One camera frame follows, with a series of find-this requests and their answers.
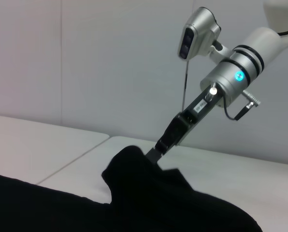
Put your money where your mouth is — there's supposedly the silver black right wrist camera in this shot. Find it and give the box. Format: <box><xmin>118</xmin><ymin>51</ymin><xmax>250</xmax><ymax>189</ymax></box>
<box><xmin>177</xmin><ymin>6</ymin><xmax>223</xmax><ymax>61</ymax></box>

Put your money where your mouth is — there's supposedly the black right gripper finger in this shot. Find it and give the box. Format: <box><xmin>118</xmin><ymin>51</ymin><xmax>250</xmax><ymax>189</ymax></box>
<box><xmin>145</xmin><ymin>113</ymin><xmax>196</xmax><ymax>165</ymax></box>

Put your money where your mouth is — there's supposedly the thin black camera cable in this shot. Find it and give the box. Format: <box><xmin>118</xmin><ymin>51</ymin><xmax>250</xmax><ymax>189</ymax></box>
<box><xmin>182</xmin><ymin>59</ymin><xmax>189</xmax><ymax>113</ymax></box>

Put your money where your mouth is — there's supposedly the right black cable silver plug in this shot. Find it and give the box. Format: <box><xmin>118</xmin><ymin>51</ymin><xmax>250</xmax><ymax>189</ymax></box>
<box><xmin>209</xmin><ymin>87</ymin><xmax>262</xmax><ymax>121</ymax></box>

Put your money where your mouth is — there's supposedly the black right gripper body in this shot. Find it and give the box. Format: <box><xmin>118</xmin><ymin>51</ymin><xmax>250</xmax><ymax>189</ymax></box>
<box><xmin>181</xmin><ymin>83</ymin><xmax>226</xmax><ymax>126</ymax></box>

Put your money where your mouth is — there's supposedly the black shirt with FREE print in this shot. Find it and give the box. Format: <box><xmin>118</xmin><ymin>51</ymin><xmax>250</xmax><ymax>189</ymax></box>
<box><xmin>0</xmin><ymin>145</ymin><xmax>263</xmax><ymax>232</ymax></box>

